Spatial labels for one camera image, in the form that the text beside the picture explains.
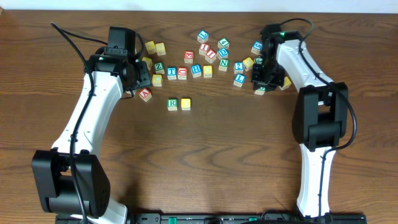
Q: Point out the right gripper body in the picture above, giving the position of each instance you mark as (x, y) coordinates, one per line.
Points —
(267, 74)

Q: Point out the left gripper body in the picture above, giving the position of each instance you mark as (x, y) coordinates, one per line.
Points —
(143, 74)

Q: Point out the green B block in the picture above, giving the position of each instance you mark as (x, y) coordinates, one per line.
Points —
(260, 91)

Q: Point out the green R block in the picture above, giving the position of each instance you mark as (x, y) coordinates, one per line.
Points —
(172, 104)

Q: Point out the yellow O block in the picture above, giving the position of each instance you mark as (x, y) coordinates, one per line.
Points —
(207, 71)
(186, 104)

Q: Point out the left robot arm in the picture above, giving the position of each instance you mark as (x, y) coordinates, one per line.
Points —
(69, 177)

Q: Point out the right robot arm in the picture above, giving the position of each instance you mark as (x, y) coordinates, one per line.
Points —
(320, 114)

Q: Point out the green J block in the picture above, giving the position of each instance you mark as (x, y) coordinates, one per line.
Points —
(258, 60)

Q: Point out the yellow C block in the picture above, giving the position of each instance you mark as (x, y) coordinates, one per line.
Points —
(157, 80)

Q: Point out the red A block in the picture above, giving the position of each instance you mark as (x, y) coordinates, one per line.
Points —
(145, 94)

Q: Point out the yellow block beside L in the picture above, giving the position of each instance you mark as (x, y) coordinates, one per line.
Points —
(148, 62)

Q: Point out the yellow block far right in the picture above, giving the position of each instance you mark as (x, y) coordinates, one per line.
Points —
(287, 83)

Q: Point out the green Z block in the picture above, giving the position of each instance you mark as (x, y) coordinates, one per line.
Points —
(159, 68)

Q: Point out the yellow block right centre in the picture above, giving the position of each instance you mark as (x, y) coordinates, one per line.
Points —
(248, 63)

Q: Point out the blue L block lower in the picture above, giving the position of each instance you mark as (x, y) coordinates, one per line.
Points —
(239, 80)

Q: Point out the blue l block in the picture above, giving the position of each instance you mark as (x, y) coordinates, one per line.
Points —
(202, 36)
(239, 80)

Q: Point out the blue 2 block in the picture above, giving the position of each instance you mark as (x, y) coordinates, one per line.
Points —
(238, 67)

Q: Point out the blue G block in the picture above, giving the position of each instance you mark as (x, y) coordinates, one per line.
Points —
(257, 47)

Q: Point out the blue T block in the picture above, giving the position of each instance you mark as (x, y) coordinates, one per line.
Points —
(172, 73)

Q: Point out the yellow block top left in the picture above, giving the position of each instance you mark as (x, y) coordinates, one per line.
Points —
(150, 47)

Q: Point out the yellow S block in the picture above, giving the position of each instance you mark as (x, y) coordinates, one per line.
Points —
(160, 49)

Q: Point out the red U block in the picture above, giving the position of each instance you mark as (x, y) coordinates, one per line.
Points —
(182, 73)

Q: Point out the green N block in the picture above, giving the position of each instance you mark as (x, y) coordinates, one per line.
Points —
(223, 65)

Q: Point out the blue D block centre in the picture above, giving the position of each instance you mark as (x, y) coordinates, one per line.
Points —
(222, 53)

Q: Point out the red E block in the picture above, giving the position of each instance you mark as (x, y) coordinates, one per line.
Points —
(188, 56)

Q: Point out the green 4 block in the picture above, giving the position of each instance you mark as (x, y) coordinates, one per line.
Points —
(223, 43)

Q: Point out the blue H block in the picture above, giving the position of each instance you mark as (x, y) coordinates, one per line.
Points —
(196, 70)

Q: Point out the red I block lower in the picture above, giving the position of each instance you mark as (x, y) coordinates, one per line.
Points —
(210, 56)

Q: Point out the red i block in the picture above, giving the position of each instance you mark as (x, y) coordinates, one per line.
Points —
(210, 56)
(204, 48)

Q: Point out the red I block upper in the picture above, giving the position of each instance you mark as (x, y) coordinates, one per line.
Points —
(204, 48)

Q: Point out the blue L block top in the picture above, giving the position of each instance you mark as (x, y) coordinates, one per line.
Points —
(202, 36)

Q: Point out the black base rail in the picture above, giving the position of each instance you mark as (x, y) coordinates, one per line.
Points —
(268, 217)

